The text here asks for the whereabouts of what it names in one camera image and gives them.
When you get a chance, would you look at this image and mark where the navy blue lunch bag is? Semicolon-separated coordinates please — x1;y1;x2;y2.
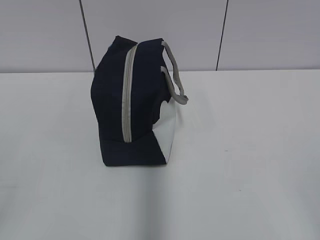
90;36;189;167

